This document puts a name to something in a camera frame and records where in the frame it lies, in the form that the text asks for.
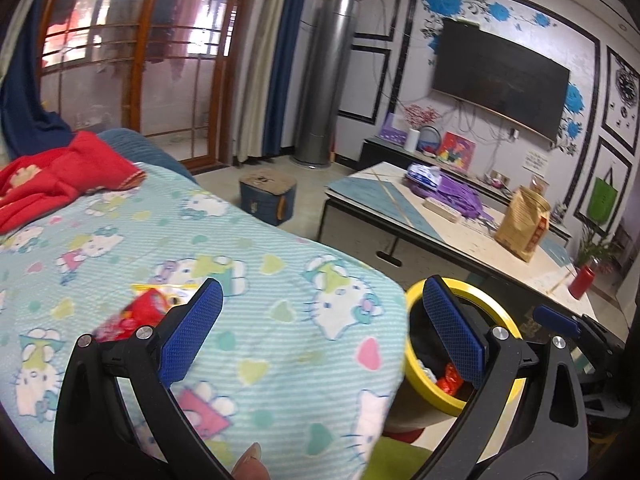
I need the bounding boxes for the black flat television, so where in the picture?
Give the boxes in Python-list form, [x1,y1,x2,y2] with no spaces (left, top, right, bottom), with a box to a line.
[431,17,571,142]

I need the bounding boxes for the red plastic bag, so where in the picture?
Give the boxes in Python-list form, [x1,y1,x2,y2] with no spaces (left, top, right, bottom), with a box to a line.
[436,362,467,397]

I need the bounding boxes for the purple plastic bag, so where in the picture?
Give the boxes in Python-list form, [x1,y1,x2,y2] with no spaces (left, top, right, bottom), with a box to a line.
[410,170,494,222]

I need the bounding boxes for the purple box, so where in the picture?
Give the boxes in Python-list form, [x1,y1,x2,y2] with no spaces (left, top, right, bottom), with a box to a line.
[382,112,407,142]

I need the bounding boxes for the round framed ornament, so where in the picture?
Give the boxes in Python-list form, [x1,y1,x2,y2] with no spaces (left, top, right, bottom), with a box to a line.
[417,125,444,157]

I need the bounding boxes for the pink blossom branch decoration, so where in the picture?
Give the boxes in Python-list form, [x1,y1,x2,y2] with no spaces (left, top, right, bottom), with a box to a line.
[402,104,444,129]

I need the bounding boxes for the yellow white wrapper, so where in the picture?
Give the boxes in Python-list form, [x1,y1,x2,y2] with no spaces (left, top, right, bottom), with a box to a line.
[131,284,199,307]

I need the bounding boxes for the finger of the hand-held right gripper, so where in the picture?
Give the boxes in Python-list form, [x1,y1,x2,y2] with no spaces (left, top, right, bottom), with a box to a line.
[532,306,582,339]

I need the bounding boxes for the potted green plant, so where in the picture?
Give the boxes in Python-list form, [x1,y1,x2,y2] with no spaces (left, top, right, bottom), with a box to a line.
[575,230,621,274]

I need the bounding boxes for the wooden framed glass door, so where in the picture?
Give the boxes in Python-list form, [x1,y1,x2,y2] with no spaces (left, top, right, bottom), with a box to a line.
[37,0,251,169]

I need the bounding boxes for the colourful picture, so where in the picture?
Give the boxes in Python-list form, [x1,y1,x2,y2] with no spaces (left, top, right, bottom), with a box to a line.
[437,131,476,166]

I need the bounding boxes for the grey standing air conditioner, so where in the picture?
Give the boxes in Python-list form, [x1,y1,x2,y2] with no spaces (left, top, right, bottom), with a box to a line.
[291,0,359,169]

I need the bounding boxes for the blue sofa armrest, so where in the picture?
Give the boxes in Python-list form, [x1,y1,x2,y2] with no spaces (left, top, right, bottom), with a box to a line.
[97,127,202,187]

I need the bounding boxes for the red bottle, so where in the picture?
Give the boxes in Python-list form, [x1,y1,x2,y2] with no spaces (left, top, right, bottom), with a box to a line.
[568,265,597,301]

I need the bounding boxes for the blue storage stool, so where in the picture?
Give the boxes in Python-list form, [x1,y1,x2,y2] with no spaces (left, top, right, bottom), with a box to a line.
[238,171,299,227]

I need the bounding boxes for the coffee table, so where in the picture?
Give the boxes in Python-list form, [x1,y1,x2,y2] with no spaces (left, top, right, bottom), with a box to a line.
[316,161,601,322]

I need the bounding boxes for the white power strip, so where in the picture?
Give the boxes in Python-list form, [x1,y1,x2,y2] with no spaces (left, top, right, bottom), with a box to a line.
[424,197,462,222]

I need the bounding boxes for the yellow-rimmed bin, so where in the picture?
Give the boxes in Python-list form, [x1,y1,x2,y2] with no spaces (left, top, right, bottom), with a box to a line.
[385,275,527,435]

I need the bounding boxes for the beige curtain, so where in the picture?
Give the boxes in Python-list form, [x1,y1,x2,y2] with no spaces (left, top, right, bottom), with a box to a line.
[235,0,297,164]

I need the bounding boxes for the brown paper bag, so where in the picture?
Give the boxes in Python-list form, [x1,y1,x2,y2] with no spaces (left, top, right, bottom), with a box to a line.
[494,185,552,264]

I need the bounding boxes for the purple tissue pack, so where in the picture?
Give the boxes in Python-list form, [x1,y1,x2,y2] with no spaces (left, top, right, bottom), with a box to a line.
[406,162,444,187]

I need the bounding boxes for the person's left hand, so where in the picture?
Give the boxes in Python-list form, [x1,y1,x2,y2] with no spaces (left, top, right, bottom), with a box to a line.
[232,442,272,480]

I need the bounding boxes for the green cloth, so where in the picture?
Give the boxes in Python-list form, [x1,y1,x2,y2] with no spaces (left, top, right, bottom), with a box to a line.
[360,435,432,480]

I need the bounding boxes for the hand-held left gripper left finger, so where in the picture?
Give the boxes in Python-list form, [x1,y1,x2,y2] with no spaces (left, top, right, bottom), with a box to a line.
[52,277,236,480]

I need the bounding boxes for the red garment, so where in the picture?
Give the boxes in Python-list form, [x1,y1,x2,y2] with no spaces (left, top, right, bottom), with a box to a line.
[0,131,147,236]

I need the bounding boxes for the black television stand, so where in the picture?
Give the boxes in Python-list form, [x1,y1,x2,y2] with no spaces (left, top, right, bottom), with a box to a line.
[360,137,574,242]

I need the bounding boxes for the blue curtain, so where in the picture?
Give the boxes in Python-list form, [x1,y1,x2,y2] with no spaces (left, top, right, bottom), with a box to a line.
[0,5,77,149]
[262,0,314,159]

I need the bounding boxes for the cartoon cat printed blanket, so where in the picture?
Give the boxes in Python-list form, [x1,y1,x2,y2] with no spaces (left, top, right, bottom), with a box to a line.
[0,157,409,480]

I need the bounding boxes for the red tube snack packet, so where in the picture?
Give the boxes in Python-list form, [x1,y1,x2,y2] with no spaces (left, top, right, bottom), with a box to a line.
[95,287,174,344]

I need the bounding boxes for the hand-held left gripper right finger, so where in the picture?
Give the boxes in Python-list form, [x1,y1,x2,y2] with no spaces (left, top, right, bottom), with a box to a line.
[410,276,594,480]

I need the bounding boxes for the green tote bag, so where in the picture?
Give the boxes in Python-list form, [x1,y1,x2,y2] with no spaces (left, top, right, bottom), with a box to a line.
[586,170,621,222]

